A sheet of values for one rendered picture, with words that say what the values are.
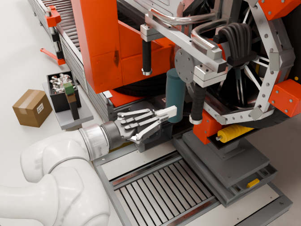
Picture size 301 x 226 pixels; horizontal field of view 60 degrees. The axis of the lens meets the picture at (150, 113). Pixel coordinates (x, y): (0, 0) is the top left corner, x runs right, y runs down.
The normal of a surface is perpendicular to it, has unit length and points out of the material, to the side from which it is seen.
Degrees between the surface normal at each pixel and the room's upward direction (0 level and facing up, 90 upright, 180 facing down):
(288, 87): 0
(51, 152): 11
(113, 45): 90
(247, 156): 0
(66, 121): 0
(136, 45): 90
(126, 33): 90
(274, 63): 90
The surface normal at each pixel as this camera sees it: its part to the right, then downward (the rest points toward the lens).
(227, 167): 0.00, -0.76
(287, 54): 0.35, -0.13
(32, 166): -0.05, -0.09
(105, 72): 0.49, 0.57
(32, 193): 0.34, -0.75
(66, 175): 0.24, -0.89
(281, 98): -0.87, 0.33
